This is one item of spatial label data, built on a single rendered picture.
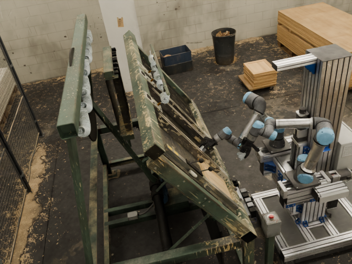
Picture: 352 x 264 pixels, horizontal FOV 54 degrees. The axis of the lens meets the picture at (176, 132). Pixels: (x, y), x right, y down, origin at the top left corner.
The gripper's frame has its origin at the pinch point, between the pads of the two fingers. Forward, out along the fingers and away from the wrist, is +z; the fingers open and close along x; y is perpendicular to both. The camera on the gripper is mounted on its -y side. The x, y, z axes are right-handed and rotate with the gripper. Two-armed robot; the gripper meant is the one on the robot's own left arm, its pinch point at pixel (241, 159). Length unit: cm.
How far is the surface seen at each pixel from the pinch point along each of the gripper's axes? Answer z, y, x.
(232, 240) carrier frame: 59, -10, 30
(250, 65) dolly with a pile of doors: 20, -163, -345
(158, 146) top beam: -19, 82, 35
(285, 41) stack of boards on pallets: -24, -271, -451
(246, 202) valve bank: 51, -35, -8
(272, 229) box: 38, -36, 34
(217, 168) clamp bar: 32.7, -2.0, -27.6
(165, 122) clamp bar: -2, 62, -27
